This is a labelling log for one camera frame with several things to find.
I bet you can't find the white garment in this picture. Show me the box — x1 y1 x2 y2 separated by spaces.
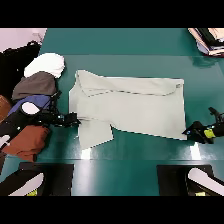
23 52 67 80

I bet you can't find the blue garment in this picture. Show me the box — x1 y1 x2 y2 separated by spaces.
7 94 56 118

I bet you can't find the black garment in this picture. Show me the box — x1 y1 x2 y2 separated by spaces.
0 41 43 105

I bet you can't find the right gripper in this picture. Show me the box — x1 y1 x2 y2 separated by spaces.
181 120 216 145

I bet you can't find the stack of folded clothes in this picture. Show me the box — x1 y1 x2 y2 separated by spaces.
187 28 224 59

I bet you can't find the rust brown garment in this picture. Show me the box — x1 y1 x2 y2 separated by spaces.
1 124 51 164

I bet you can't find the grey garment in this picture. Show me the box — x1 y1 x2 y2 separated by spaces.
11 70 59 102

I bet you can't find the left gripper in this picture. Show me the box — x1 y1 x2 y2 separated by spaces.
54 112 82 129

